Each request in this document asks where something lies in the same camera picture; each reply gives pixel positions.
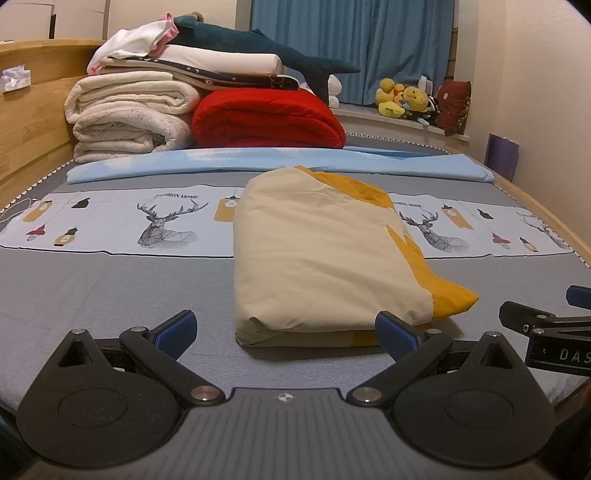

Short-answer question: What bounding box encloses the beige and yellow hooded jacket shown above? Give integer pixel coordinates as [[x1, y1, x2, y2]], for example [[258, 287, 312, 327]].
[[233, 165, 480, 348]]

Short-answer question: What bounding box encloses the window sill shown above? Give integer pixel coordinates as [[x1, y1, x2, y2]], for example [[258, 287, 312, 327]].
[[329, 106, 470, 142]]

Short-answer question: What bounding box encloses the white folded bedding stack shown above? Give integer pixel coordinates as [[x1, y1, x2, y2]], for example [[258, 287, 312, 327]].
[[99, 57, 302, 92]]

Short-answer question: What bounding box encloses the dark red cushion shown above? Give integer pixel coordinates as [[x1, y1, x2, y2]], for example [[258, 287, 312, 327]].
[[436, 79, 472, 136]]

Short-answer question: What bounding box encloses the white pillow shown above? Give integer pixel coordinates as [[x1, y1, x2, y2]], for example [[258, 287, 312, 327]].
[[103, 44, 285, 77]]

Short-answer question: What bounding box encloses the tissue box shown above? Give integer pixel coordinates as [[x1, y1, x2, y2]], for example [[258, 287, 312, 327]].
[[0, 65, 33, 94]]

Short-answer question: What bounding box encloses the white wardrobe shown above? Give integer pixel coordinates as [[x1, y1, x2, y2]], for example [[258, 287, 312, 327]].
[[0, 0, 163, 43]]

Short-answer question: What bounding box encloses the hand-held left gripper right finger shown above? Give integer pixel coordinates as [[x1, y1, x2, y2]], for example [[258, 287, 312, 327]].
[[346, 311, 518, 408]]

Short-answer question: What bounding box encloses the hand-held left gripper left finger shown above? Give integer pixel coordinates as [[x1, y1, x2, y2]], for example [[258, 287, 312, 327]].
[[55, 309, 227, 407]]

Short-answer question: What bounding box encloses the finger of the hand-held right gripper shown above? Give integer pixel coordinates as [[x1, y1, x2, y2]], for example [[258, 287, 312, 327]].
[[499, 300, 562, 332], [565, 285, 591, 308]]

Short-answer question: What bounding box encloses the yellow plush toy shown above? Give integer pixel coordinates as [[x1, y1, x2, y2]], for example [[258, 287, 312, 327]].
[[374, 77, 407, 119], [399, 85, 428, 120]]

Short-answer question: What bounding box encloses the white fleecy folded blanket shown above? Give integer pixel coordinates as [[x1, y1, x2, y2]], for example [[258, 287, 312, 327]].
[[72, 102, 194, 164]]

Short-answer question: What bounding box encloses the light blue folded blanket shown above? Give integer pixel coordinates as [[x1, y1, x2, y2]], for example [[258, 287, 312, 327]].
[[67, 146, 496, 186]]

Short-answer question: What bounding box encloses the purple box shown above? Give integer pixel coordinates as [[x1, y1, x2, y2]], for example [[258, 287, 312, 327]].
[[486, 132, 520, 182]]

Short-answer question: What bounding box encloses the dark blue shark plush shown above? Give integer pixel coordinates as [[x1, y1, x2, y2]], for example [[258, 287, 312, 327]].
[[168, 13, 362, 105]]

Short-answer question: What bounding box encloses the striped plush toy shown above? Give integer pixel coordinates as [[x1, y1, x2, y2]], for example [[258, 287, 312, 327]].
[[417, 94, 440, 124]]

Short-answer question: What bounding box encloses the white and pink garment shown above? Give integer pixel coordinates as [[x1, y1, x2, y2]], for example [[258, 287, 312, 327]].
[[87, 16, 180, 75]]

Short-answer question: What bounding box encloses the wooden bed frame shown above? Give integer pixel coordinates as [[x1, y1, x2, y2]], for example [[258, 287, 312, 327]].
[[0, 39, 591, 416]]

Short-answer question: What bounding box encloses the blue curtain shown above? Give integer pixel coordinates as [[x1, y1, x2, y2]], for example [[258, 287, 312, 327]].
[[249, 0, 456, 110]]

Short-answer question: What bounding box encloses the red folded blanket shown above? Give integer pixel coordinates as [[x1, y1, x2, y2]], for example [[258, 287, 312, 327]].
[[191, 89, 347, 150]]

